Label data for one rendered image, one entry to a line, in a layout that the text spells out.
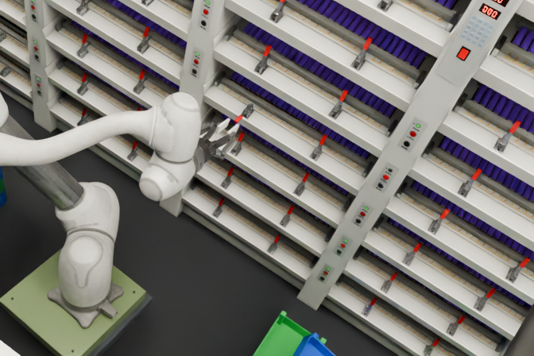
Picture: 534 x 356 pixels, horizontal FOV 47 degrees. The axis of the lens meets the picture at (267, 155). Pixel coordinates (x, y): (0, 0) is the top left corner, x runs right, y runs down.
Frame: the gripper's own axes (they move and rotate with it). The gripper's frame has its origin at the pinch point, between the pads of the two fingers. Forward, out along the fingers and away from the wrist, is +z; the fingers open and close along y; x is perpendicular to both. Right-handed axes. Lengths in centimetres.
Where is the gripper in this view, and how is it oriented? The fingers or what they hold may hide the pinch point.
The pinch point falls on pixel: (227, 129)
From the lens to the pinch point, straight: 190.3
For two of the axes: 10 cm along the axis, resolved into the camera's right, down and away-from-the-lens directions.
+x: 3.4, -7.5, -5.7
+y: 8.3, 5.2, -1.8
